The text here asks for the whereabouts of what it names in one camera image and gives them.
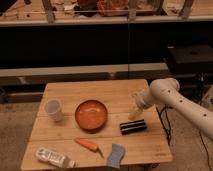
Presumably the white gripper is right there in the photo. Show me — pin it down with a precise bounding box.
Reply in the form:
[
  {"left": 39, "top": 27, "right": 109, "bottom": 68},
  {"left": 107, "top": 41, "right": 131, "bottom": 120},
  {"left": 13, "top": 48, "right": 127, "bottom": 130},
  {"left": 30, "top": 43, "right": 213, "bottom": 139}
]
[{"left": 128, "top": 88, "right": 155, "bottom": 120}]

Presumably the black striped eraser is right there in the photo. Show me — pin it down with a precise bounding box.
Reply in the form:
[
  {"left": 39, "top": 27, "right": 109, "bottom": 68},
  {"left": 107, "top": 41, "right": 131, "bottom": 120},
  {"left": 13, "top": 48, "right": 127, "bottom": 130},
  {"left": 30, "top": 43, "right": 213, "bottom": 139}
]
[{"left": 119, "top": 119, "right": 147, "bottom": 135}]

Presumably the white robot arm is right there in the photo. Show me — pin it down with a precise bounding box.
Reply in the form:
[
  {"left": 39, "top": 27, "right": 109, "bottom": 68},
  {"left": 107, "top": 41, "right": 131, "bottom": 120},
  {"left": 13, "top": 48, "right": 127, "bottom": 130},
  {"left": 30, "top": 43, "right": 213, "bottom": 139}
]
[{"left": 129, "top": 78, "right": 213, "bottom": 141}]

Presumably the orange bowl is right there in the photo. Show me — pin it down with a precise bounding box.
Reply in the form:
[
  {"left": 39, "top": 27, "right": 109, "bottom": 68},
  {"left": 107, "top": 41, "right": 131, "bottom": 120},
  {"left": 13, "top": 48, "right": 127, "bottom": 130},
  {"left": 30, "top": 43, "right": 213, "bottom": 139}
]
[{"left": 75, "top": 100, "right": 108, "bottom": 131}]

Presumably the blue sponge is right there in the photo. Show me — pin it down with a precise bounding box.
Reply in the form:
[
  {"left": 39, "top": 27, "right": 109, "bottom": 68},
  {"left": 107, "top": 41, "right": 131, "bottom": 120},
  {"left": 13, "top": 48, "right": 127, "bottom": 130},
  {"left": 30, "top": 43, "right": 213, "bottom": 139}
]
[{"left": 106, "top": 144, "right": 125, "bottom": 169}]

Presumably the orange toy carrot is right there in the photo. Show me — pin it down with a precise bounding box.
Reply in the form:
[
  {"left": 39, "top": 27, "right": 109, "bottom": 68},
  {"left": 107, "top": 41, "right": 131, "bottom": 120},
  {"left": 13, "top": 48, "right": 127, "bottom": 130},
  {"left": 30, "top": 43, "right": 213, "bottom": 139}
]
[{"left": 75, "top": 139, "right": 103, "bottom": 157}]

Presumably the wooden table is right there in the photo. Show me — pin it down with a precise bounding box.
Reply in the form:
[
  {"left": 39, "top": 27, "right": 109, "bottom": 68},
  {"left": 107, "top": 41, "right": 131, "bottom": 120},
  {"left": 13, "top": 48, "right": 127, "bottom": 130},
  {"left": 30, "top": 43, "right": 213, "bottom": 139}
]
[{"left": 21, "top": 79, "right": 172, "bottom": 171}]

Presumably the black box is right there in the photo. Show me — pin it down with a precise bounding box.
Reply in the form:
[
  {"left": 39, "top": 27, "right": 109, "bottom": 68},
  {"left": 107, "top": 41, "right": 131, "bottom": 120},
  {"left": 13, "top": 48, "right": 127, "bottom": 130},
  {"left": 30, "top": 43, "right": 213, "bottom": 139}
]
[{"left": 165, "top": 45, "right": 213, "bottom": 74}]

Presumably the clear plastic bottle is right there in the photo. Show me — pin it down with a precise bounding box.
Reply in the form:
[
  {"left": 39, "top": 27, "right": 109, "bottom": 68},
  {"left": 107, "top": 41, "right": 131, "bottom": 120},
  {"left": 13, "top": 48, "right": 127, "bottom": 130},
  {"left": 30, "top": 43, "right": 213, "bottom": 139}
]
[{"left": 35, "top": 147, "right": 75, "bottom": 168}]

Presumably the long shelf with clutter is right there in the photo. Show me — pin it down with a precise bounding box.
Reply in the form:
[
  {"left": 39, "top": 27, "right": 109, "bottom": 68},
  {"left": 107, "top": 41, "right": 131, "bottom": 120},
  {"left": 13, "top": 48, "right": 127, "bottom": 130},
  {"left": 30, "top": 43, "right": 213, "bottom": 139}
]
[{"left": 0, "top": 0, "right": 213, "bottom": 27}]

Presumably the black cable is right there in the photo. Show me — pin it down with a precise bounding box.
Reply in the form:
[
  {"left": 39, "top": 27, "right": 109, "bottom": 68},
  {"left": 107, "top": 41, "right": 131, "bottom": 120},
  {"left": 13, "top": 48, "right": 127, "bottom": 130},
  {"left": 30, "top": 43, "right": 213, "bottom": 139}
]
[{"left": 158, "top": 105, "right": 173, "bottom": 146}]

